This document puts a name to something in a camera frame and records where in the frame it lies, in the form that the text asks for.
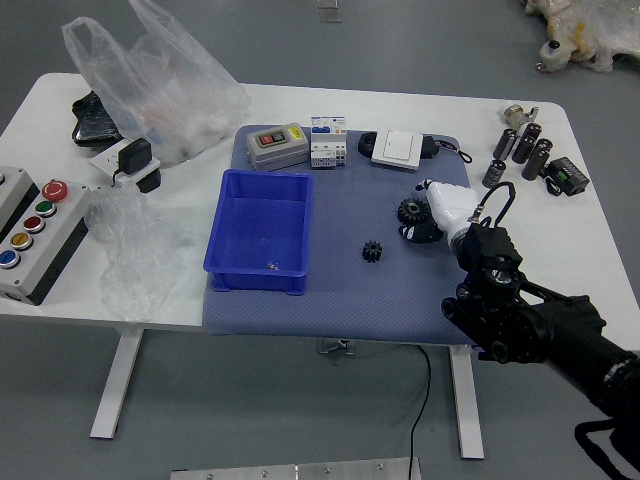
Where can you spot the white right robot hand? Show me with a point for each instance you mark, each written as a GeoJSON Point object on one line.
{"type": "Point", "coordinates": [452, 205]}

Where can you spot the big black gear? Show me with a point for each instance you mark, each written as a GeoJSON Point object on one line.
{"type": "Point", "coordinates": [412, 210]}

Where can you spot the small black gear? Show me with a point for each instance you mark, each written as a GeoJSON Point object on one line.
{"type": "Point", "coordinates": [372, 252]}

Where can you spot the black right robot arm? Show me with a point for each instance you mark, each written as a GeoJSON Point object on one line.
{"type": "Point", "coordinates": [550, 325]}

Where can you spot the blue plastic box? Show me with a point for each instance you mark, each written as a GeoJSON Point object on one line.
{"type": "Point", "coordinates": [260, 230]}

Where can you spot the grey pushbutton control box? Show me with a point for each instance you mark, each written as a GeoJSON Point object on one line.
{"type": "Point", "coordinates": [50, 235]}

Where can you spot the dark cylindrical capacitor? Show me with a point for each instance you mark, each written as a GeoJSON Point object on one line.
{"type": "Point", "coordinates": [523, 149]}
{"type": "Point", "coordinates": [494, 173]}
{"type": "Point", "coordinates": [543, 147]}
{"type": "Point", "coordinates": [535, 164]}
{"type": "Point", "coordinates": [506, 142]}
{"type": "Point", "coordinates": [531, 132]}

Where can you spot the silver metal fitting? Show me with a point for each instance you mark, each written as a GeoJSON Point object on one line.
{"type": "Point", "coordinates": [515, 116]}

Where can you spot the black module green terminal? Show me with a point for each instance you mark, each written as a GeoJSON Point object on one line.
{"type": "Point", "coordinates": [567, 174]}

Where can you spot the white circuit breaker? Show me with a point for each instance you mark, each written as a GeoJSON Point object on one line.
{"type": "Point", "coordinates": [327, 145]}

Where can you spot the blue-grey mat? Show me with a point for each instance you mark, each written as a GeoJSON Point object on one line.
{"type": "Point", "coordinates": [350, 300]}

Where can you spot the white table leg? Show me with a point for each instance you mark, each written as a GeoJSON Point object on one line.
{"type": "Point", "coordinates": [117, 385]}
{"type": "Point", "coordinates": [467, 400]}

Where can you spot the white yellow wrapped bundle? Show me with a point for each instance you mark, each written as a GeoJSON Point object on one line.
{"type": "Point", "coordinates": [595, 30]}

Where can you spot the metal floor cover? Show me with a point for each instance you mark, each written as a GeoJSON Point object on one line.
{"type": "Point", "coordinates": [330, 12]}

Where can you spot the black block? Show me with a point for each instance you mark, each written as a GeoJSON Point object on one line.
{"type": "Point", "coordinates": [149, 181]}

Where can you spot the large clear plastic bag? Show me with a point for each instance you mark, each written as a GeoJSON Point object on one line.
{"type": "Point", "coordinates": [165, 100]}

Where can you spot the silver metal plate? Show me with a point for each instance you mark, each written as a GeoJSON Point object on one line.
{"type": "Point", "coordinates": [300, 471]}

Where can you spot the black power adapter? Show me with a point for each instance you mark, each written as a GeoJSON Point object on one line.
{"type": "Point", "coordinates": [134, 155]}

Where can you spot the crumpled clear plastic bag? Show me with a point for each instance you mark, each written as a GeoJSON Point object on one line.
{"type": "Point", "coordinates": [130, 250]}

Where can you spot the white socket plate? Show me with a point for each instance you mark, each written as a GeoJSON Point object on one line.
{"type": "Point", "coordinates": [102, 162]}

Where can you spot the black plastic tray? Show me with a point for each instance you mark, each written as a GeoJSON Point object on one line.
{"type": "Point", "coordinates": [92, 122]}

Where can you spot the white wall switch plate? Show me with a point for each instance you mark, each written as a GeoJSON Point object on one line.
{"type": "Point", "coordinates": [397, 149]}

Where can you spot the metal bracket under table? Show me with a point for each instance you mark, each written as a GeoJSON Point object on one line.
{"type": "Point", "coordinates": [335, 346]}

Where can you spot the grey switch box yellow label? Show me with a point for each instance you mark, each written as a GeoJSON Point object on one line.
{"type": "Point", "coordinates": [275, 147]}

